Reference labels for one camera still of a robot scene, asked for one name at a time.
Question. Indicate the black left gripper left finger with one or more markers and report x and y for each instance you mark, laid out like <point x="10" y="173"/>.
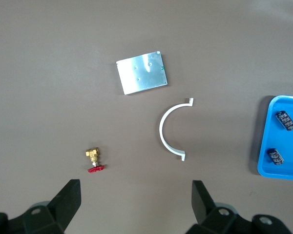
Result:
<point x="66" y="207"/>

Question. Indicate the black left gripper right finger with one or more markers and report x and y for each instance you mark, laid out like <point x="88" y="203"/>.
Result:
<point x="205" y="214"/>

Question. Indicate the black terminal block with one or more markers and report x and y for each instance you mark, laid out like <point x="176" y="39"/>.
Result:
<point x="285" y="120"/>

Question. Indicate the blue plastic tray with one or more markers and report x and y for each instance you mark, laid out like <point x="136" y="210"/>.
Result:
<point x="285" y="146"/>

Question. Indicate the silver metal plate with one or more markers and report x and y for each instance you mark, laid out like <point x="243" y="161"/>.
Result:
<point x="142" y="73"/>

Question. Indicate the white curved plastic bracket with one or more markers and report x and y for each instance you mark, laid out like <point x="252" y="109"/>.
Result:
<point x="161" y="126"/>

